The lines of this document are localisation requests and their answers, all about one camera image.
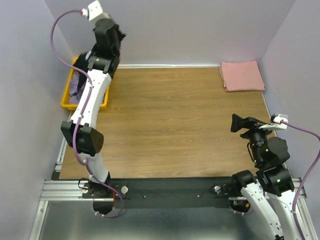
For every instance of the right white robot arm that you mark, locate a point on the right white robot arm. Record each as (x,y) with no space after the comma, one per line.
(271,190)

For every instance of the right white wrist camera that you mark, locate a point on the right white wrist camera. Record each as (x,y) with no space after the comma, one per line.
(277,122)

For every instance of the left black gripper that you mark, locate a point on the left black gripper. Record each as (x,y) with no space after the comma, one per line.
(115,29)

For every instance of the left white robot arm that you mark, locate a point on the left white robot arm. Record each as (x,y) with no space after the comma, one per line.
(80,131)

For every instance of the lavender t shirt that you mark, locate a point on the lavender t shirt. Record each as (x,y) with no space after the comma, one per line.
(77,85)

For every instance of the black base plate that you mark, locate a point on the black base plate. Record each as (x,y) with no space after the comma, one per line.
(164,193)

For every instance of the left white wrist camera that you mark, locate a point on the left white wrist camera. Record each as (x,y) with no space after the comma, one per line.
(94,12)

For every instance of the folded pink t shirt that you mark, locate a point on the folded pink t shirt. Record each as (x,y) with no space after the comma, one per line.
(241,76)

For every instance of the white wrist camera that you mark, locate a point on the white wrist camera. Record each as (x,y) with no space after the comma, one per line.
(277,122)
(94,12)

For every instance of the aluminium frame rail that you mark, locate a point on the aluminium frame rail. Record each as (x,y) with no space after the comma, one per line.
(63,214)

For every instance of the black t shirt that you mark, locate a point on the black t shirt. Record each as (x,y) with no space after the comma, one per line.
(105,54)

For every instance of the yellow plastic bin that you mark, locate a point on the yellow plastic bin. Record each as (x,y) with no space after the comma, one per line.
(66,95)

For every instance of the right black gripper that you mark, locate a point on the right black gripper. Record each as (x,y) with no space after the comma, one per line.
(238,122)

